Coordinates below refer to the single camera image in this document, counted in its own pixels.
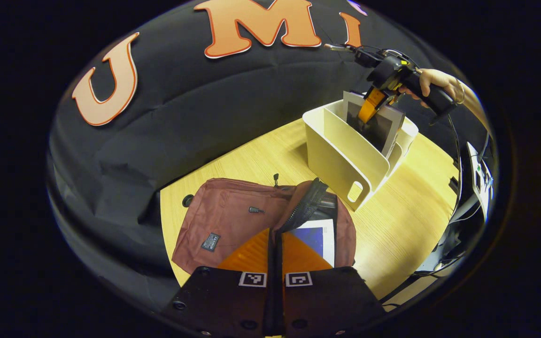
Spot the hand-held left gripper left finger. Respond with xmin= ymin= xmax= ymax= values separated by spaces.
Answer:
xmin=162 ymin=229 xmax=276 ymax=338

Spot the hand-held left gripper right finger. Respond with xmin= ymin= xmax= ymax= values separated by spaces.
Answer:
xmin=275 ymin=230 xmax=386 ymax=338

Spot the dark grey cover book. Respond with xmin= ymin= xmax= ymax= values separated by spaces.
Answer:
xmin=343 ymin=91 xmax=406 ymax=159

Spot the white bookshelf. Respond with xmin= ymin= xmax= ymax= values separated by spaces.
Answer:
xmin=302 ymin=99 xmax=419 ymax=212

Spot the blue photo cover book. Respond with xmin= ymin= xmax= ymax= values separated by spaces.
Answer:
xmin=294 ymin=219 xmax=336 ymax=268

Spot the maroon schoolbag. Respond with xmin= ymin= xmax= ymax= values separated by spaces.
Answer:
xmin=172 ymin=177 xmax=357 ymax=282

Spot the white control box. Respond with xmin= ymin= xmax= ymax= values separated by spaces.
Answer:
xmin=467 ymin=141 xmax=495 ymax=221

